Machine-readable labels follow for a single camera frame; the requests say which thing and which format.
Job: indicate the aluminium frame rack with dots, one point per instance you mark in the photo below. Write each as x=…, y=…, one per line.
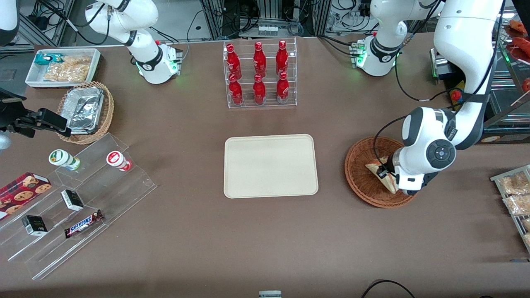
x=321, y=16

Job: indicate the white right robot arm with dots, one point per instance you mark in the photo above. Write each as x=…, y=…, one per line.
x=149, y=68

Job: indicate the red cola bottle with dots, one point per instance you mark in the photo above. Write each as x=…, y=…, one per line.
x=259, y=60
x=282, y=58
x=283, y=89
x=236, y=92
x=259, y=91
x=233, y=62

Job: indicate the clear acrylic stepped shelf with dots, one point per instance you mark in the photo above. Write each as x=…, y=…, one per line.
x=124, y=190

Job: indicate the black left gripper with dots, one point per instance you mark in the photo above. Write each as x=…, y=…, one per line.
x=389, y=168

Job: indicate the red sausage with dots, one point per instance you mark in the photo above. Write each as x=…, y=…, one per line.
x=518, y=25
x=519, y=44

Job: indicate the red round knob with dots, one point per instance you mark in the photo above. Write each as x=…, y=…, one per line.
x=456, y=94

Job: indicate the clear bag of crackers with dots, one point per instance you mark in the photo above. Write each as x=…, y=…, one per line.
x=68, y=71

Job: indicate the clear bag of snacks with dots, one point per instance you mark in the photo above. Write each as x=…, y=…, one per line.
x=515, y=184
x=519, y=205

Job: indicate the brown Snickers bar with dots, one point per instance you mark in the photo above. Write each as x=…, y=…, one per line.
x=84, y=224

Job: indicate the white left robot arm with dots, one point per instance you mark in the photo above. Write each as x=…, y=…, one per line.
x=463, y=49

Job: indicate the light tan wicker basket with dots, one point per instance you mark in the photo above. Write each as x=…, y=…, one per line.
x=108, y=111

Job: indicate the red lid yogurt cup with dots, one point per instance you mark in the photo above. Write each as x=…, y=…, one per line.
x=116, y=159

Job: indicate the beige rectangular tray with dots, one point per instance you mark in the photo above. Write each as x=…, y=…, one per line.
x=271, y=165

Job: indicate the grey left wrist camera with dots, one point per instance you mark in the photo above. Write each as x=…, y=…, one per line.
x=411, y=192

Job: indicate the small black carton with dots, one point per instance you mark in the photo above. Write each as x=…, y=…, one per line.
x=34, y=225
x=72, y=200

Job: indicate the black yellow food warmer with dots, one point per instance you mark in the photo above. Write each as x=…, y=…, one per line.
x=509, y=138

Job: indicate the white rectangular bin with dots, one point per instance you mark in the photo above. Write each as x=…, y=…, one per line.
x=35, y=78

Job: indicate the clear acrylic bottle rack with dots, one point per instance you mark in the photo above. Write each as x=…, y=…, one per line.
x=248, y=103

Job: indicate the teal snack packet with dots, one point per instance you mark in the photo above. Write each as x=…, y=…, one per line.
x=45, y=59

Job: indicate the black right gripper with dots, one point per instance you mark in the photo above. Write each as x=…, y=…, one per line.
x=9, y=112

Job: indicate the red chocolate chip cookie box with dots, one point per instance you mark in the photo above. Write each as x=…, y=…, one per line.
x=25, y=190

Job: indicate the stack of foil containers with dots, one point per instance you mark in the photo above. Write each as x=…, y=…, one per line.
x=85, y=109

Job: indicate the tray of packaged snacks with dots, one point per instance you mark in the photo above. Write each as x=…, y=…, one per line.
x=497, y=177

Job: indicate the triangular sandwich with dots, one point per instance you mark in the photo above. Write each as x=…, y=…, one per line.
x=372, y=166

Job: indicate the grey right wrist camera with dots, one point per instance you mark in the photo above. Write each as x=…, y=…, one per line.
x=4, y=141

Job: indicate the brown round wicker basket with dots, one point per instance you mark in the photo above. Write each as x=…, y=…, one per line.
x=360, y=182

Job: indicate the green lid yogurt cup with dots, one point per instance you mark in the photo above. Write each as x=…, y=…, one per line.
x=62, y=158

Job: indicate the small grey device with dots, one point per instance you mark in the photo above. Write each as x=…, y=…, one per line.
x=270, y=294

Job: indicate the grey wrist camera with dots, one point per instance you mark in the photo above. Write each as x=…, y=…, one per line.
x=4, y=141
x=411, y=192

